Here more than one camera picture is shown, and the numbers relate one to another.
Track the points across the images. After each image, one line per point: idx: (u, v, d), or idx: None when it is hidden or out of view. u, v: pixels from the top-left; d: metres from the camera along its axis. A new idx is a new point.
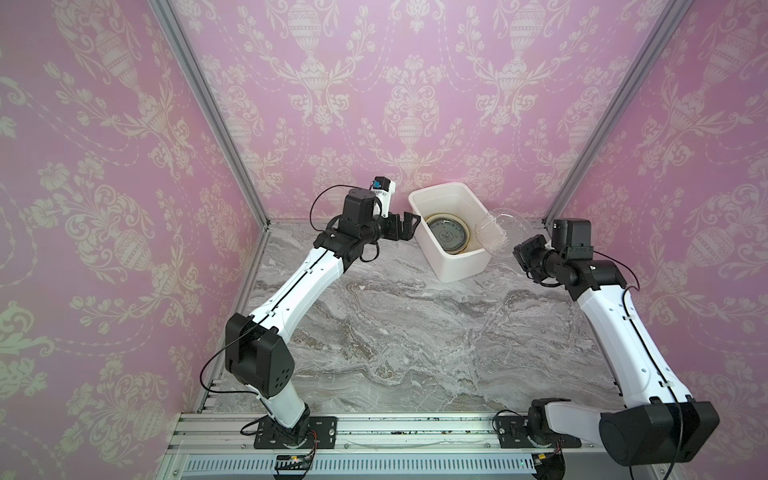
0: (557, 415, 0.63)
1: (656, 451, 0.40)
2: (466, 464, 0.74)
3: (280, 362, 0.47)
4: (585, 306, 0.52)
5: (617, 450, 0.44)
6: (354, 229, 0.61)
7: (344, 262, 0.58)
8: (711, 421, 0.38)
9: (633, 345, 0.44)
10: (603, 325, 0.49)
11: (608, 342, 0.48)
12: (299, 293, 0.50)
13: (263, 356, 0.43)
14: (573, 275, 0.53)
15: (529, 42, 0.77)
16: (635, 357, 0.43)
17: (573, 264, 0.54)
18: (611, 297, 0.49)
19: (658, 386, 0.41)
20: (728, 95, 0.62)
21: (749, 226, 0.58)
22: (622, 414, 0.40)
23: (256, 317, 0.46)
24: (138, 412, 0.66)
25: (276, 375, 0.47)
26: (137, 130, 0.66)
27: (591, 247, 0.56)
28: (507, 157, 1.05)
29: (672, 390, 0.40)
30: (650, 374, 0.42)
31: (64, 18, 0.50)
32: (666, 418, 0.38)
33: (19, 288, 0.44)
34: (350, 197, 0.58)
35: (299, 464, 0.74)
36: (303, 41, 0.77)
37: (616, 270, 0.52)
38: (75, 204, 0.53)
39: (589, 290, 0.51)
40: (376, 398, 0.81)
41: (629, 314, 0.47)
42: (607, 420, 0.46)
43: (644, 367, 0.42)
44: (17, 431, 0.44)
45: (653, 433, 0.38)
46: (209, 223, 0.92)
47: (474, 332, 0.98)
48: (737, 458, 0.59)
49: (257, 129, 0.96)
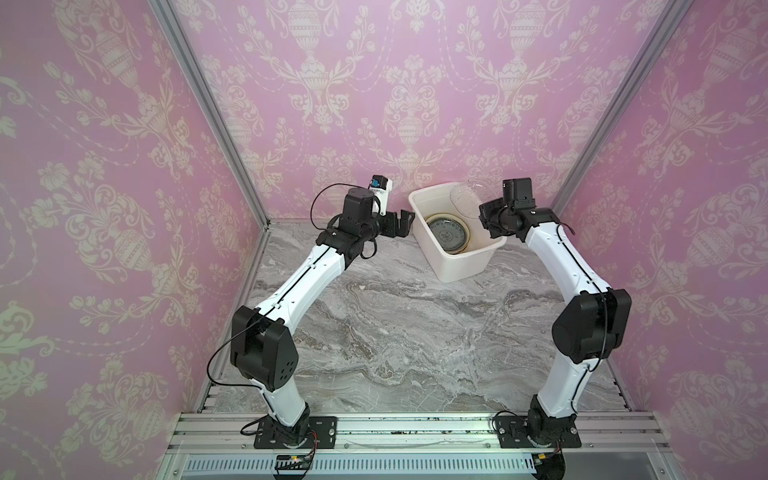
0: (544, 391, 0.67)
1: (594, 336, 0.50)
2: (466, 464, 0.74)
3: (285, 354, 0.48)
4: (531, 242, 0.63)
5: (567, 347, 0.54)
6: (355, 227, 0.63)
7: (346, 259, 0.60)
8: (626, 300, 0.49)
9: (565, 259, 0.56)
10: (545, 252, 0.60)
11: (550, 265, 0.59)
12: (304, 288, 0.51)
13: (271, 347, 0.44)
14: (519, 221, 0.65)
15: (529, 42, 0.77)
16: (569, 267, 0.54)
17: (519, 212, 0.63)
18: (547, 229, 0.61)
19: (585, 282, 0.52)
20: (728, 95, 0.62)
21: (749, 226, 0.58)
22: (563, 311, 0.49)
23: (263, 309, 0.48)
24: (138, 412, 0.66)
25: (281, 367, 0.48)
26: (137, 130, 0.66)
27: (533, 198, 0.68)
28: (507, 157, 1.05)
29: (596, 284, 0.52)
30: (579, 276, 0.53)
31: (64, 18, 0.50)
32: (592, 305, 0.48)
33: (19, 287, 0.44)
34: (350, 196, 0.60)
35: (299, 464, 0.74)
36: (303, 41, 0.77)
37: (550, 212, 0.64)
38: (75, 204, 0.53)
39: (530, 229, 0.63)
40: (376, 398, 0.81)
41: (563, 240, 0.59)
42: (556, 325, 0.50)
43: (575, 273, 0.53)
44: (17, 431, 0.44)
45: (584, 315, 0.48)
46: (209, 223, 0.92)
47: (474, 332, 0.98)
48: (737, 458, 0.59)
49: (257, 129, 0.96)
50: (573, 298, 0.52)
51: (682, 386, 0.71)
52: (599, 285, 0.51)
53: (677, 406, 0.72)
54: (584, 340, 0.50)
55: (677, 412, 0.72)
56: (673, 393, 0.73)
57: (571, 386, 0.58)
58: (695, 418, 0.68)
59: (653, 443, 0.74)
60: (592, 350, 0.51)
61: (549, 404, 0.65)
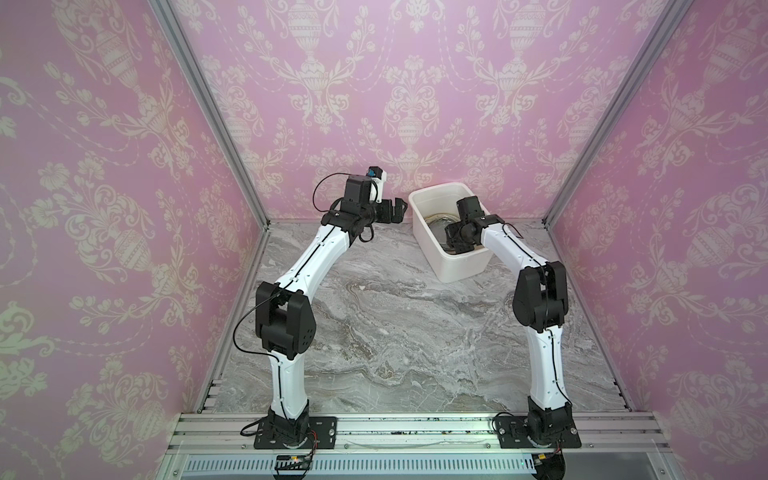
0: (533, 382, 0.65)
1: (543, 304, 0.60)
2: (465, 464, 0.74)
3: (306, 321, 0.53)
4: (485, 241, 0.77)
5: (525, 318, 0.63)
6: (356, 209, 0.69)
7: (350, 238, 0.66)
8: (562, 269, 0.60)
9: (509, 249, 0.68)
10: (496, 245, 0.73)
11: (502, 254, 0.71)
12: (317, 260, 0.57)
13: (294, 315, 0.50)
14: (473, 227, 0.78)
15: (529, 42, 0.77)
16: (514, 251, 0.67)
17: (473, 219, 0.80)
18: (495, 227, 0.74)
19: (528, 260, 0.63)
20: (728, 95, 0.62)
21: (749, 226, 0.58)
22: (515, 287, 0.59)
23: (282, 282, 0.53)
24: (138, 412, 0.66)
25: (303, 333, 0.53)
26: (137, 130, 0.66)
27: (482, 211, 0.84)
28: (507, 157, 1.05)
29: (537, 260, 0.63)
30: (523, 258, 0.64)
31: (64, 18, 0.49)
32: (535, 276, 0.59)
33: (19, 288, 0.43)
34: (351, 181, 0.66)
35: (299, 464, 0.74)
36: (303, 41, 0.77)
37: (496, 215, 0.79)
38: (75, 204, 0.53)
39: (482, 229, 0.76)
40: (376, 398, 0.81)
41: (507, 233, 0.72)
42: (515, 300, 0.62)
43: (521, 255, 0.65)
44: (17, 431, 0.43)
45: (530, 286, 0.59)
46: (209, 223, 0.92)
47: (474, 332, 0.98)
48: (736, 458, 0.60)
49: (257, 129, 0.96)
50: (521, 274, 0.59)
51: (682, 386, 0.71)
52: (539, 260, 0.63)
53: (677, 406, 0.72)
54: (537, 308, 0.61)
55: (677, 412, 0.72)
56: (673, 393, 0.73)
57: (548, 362, 0.64)
58: (696, 418, 0.68)
59: (653, 443, 0.74)
60: (545, 316, 0.61)
61: (541, 395, 0.67)
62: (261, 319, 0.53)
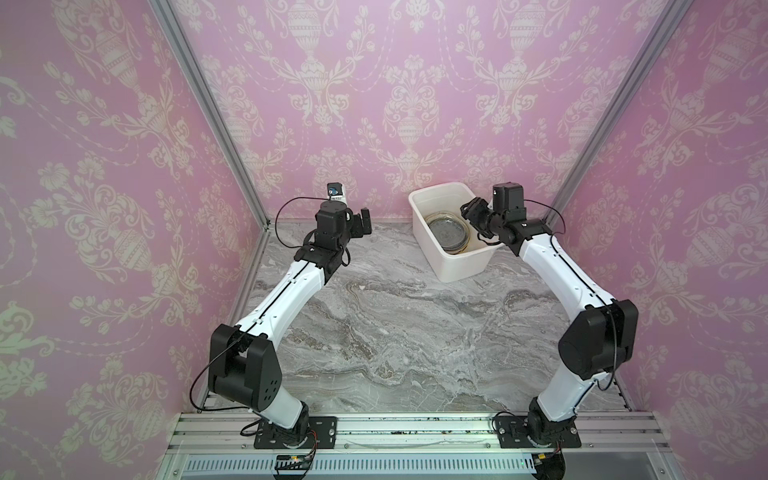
0: (546, 396, 0.65)
1: (606, 354, 0.49)
2: (465, 464, 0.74)
3: (269, 371, 0.46)
4: (526, 255, 0.62)
5: (577, 366, 0.51)
6: (332, 241, 0.63)
7: (325, 274, 0.60)
8: (634, 312, 0.47)
9: (565, 272, 0.54)
10: (541, 265, 0.58)
11: (548, 278, 0.57)
12: (286, 301, 0.51)
13: (254, 364, 0.43)
14: (512, 235, 0.63)
15: (528, 43, 0.77)
16: (571, 280, 0.52)
17: (510, 225, 0.64)
18: (542, 241, 0.59)
19: (589, 296, 0.50)
20: (727, 96, 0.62)
21: (749, 226, 0.58)
22: (572, 327, 0.50)
23: (243, 326, 0.46)
24: (138, 412, 0.66)
25: (265, 386, 0.46)
26: (137, 130, 0.66)
27: (524, 209, 0.66)
28: (507, 157, 1.05)
29: (600, 297, 0.49)
30: (582, 289, 0.51)
31: (64, 18, 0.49)
32: (601, 320, 0.46)
33: (19, 288, 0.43)
34: (323, 212, 0.60)
35: (299, 464, 0.74)
36: (302, 41, 0.77)
37: (541, 225, 0.62)
38: (75, 204, 0.53)
39: (524, 241, 0.61)
40: (376, 398, 0.81)
41: (558, 252, 0.57)
42: (563, 343, 0.53)
43: (577, 286, 0.51)
44: (17, 431, 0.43)
45: (593, 333, 0.47)
46: (209, 223, 0.92)
47: (474, 332, 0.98)
48: (736, 458, 0.60)
49: (257, 129, 0.96)
50: (580, 314, 0.48)
51: (682, 386, 0.71)
52: (603, 297, 0.49)
53: (677, 405, 0.72)
54: (596, 359, 0.49)
55: (677, 413, 0.72)
56: (673, 393, 0.73)
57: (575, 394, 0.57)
58: (696, 418, 0.68)
59: (653, 443, 0.74)
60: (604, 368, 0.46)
61: (551, 410, 0.64)
62: (216, 370, 0.45)
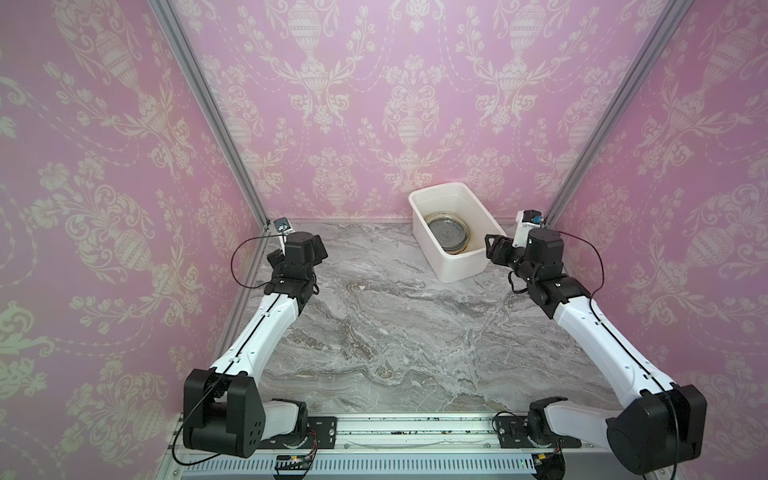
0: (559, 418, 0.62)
1: (670, 451, 0.41)
2: (465, 464, 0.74)
3: (253, 412, 0.44)
4: (562, 318, 0.55)
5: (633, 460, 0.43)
6: (302, 271, 0.63)
7: (299, 304, 0.60)
8: (701, 403, 0.40)
9: (610, 346, 0.47)
10: (581, 332, 0.52)
11: (590, 349, 0.51)
12: (261, 336, 0.49)
13: (235, 406, 0.40)
14: (545, 295, 0.57)
15: (529, 43, 0.77)
16: (619, 358, 0.46)
17: (544, 283, 0.58)
18: (581, 305, 0.53)
19: (643, 380, 0.43)
20: (727, 96, 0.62)
21: (749, 226, 0.58)
22: (625, 416, 0.43)
23: (220, 368, 0.43)
24: (138, 412, 0.66)
25: (250, 430, 0.43)
26: (137, 131, 0.66)
27: (560, 264, 0.60)
28: (507, 157, 1.05)
29: (657, 380, 0.42)
30: (634, 370, 0.44)
31: (64, 18, 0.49)
32: (662, 411, 0.39)
33: (19, 288, 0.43)
34: (290, 242, 0.60)
35: (299, 464, 0.74)
36: (302, 41, 0.77)
37: (579, 285, 0.57)
38: (75, 204, 0.53)
39: (560, 303, 0.55)
40: (376, 398, 0.81)
41: (600, 320, 0.51)
42: (615, 431, 0.45)
43: (628, 364, 0.45)
44: (17, 431, 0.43)
45: (651, 425, 0.39)
46: (209, 223, 0.92)
47: (474, 332, 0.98)
48: (736, 458, 0.60)
49: (257, 129, 0.96)
50: (635, 401, 0.41)
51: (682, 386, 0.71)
52: (660, 380, 0.42)
53: None
54: (656, 456, 0.41)
55: None
56: None
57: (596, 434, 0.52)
58: None
59: None
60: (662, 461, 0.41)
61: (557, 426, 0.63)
62: (192, 421, 0.41)
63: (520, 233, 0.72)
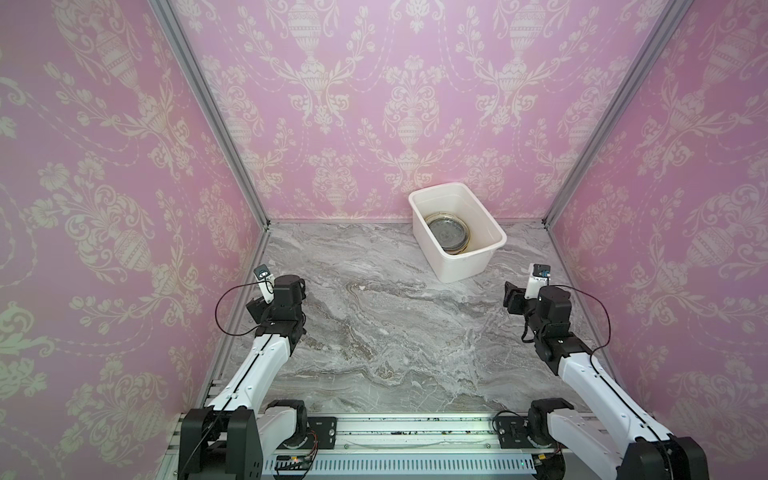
0: (560, 428, 0.62)
1: None
2: (465, 465, 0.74)
3: (252, 451, 0.43)
4: (566, 374, 0.58)
5: None
6: (292, 312, 0.65)
7: (290, 344, 0.62)
8: (697, 455, 0.40)
9: (609, 397, 0.49)
10: (583, 386, 0.54)
11: (591, 401, 0.53)
12: (256, 372, 0.50)
13: (236, 441, 0.40)
14: (549, 352, 0.61)
15: (529, 43, 0.77)
16: (616, 406, 0.48)
17: (548, 340, 0.63)
18: (581, 359, 0.57)
19: (639, 429, 0.44)
20: (727, 96, 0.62)
21: (749, 226, 0.58)
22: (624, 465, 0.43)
23: (218, 406, 0.44)
24: (138, 412, 0.66)
25: (248, 469, 0.42)
26: (137, 131, 0.66)
27: (567, 322, 0.63)
28: (507, 157, 1.05)
29: (652, 429, 0.44)
30: (630, 418, 0.46)
31: (64, 18, 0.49)
32: (657, 458, 0.40)
33: (19, 288, 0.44)
34: (278, 286, 0.63)
35: (299, 464, 0.74)
36: (302, 41, 0.77)
37: (580, 344, 0.61)
38: (75, 204, 0.53)
39: (561, 359, 0.59)
40: (376, 398, 0.81)
41: (599, 373, 0.54)
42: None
43: (624, 414, 0.46)
44: (17, 431, 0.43)
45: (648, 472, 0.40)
46: (209, 223, 0.92)
47: (474, 332, 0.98)
48: (737, 458, 0.59)
49: (257, 129, 0.96)
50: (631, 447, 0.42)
51: (682, 386, 0.71)
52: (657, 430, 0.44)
53: (677, 406, 0.72)
54: None
55: (677, 413, 0.72)
56: (673, 393, 0.73)
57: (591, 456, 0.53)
58: (695, 418, 0.68)
59: None
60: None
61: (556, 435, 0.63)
62: (189, 467, 0.40)
63: (533, 286, 0.75)
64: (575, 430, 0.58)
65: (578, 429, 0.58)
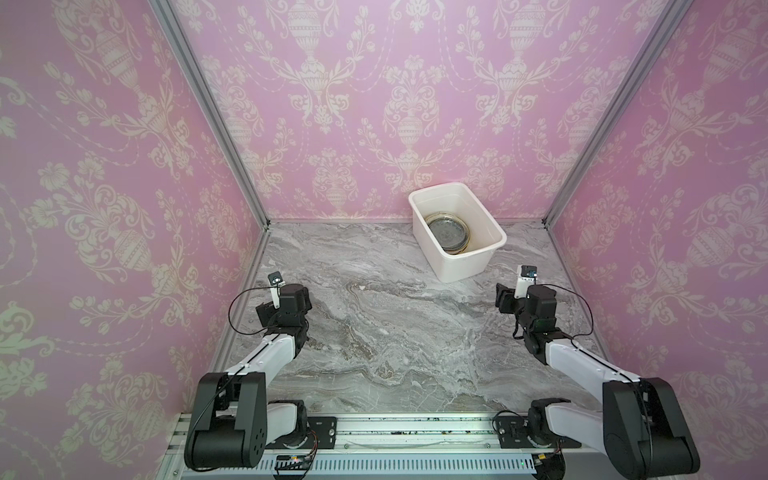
0: (557, 415, 0.63)
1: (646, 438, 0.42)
2: (466, 464, 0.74)
3: (257, 418, 0.44)
4: (553, 359, 0.63)
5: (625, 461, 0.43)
6: (296, 319, 0.70)
7: (296, 349, 0.67)
8: (664, 391, 0.44)
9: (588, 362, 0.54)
10: (566, 362, 0.59)
11: (575, 373, 0.57)
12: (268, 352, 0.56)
13: (248, 400, 0.43)
14: (536, 345, 0.67)
15: (529, 42, 0.77)
16: (594, 365, 0.53)
17: (536, 334, 0.68)
18: (562, 341, 0.63)
19: (613, 374, 0.49)
20: (727, 96, 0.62)
21: (749, 226, 0.58)
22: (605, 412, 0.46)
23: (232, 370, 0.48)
24: (138, 412, 0.66)
25: (254, 433, 0.43)
26: (137, 130, 0.66)
27: (553, 317, 0.68)
28: (507, 157, 1.05)
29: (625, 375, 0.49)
30: (605, 370, 0.51)
31: (64, 18, 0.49)
32: (628, 395, 0.44)
33: (19, 288, 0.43)
34: (283, 294, 0.68)
35: (299, 464, 0.74)
36: (302, 41, 0.77)
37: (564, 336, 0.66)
38: (75, 204, 0.53)
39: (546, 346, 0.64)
40: (376, 398, 0.81)
41: (578, 347, 0.60)
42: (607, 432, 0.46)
43: (601, 369, 0.51)
44: (17, 431, 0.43)
45: (621, 406, 0.43)
46: (209, 223, 0.92)
47: (474, 332, 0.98)
48: (737, 458, 0.59)
49: (257, 129, 0.96)
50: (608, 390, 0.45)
51: (682, 386, 0.71)
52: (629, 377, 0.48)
53: None
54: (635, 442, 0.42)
55: None
56: None
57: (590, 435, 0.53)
58: (695, 418, 0.68)
59: None
60: (657, 468, 0.41)
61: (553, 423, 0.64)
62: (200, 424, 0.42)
63: (520, 286, 0.81)
64: (572, 414, 0.59)
65: (574, 412, 0.59)
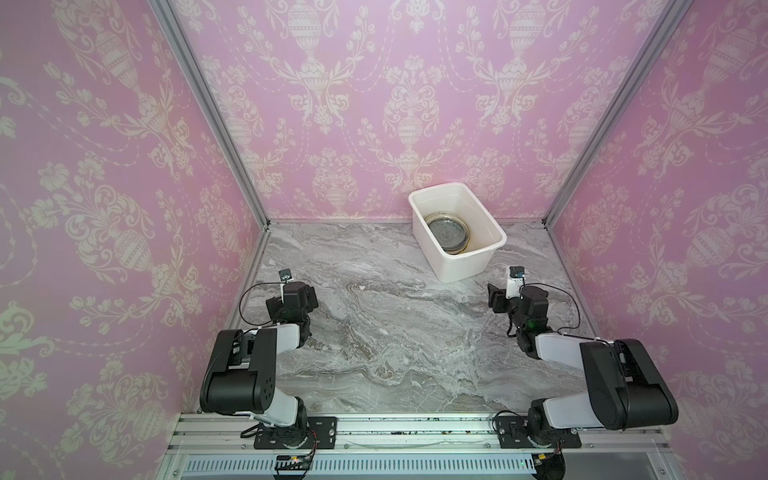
0: (554, 404, 0.64)
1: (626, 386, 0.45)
2: (465, 465, 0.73)
3: (267, 367, 0.48)
4: (542, 349, 0.67)
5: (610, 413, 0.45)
6: (300, 315, 0.75)
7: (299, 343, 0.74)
8: (637, 348, 0.48)
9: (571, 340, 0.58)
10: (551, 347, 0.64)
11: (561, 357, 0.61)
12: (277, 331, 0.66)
13: (261, 344, 0.49)
14: (527, 343, 0.70)
15: (529, 43, 0.77)
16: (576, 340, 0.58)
17: (528, 334, 0.72)
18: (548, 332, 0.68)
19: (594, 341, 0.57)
20: (727, 96, 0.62)
21: (749, 226, 0.58)
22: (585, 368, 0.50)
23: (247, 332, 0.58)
24: (138, 412, 0.66)
25: (264, 377, 0.47)
26: (137, 131, 0.66)
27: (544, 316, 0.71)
28: (507, 157, 1.05)
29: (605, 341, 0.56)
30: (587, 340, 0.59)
31: (64, 18, 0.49)
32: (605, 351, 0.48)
33: (19, 288, 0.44)
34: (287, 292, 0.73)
35: (299, 464, 0.74)
36: (303, 41, 0.77)
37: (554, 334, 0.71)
38: (75, 204, 0.53)
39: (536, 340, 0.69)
40: (376, 398, 0.81)
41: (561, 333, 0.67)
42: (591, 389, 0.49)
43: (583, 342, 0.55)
44: (17, 431, 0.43)
45: (600, 360, 0.47)
46: (209, 223, 0.92)
47: (474, 332, 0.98)
48: (737, 458, 0.59)
49: (257, 129, 0.96)
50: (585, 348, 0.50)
51: (682, 386, 0.71)
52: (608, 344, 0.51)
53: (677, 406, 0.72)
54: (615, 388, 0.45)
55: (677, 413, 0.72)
56: (673, 393, 0.73)
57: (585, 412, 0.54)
58: (696, 418, 0.68)
59: (653, 443, 0.74)
60: (638, 418, 0.43)
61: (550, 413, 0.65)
62: (216, 369, 0.46)
63: (511, 286, 0.84)
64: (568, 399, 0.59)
65: (568, 397, 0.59)
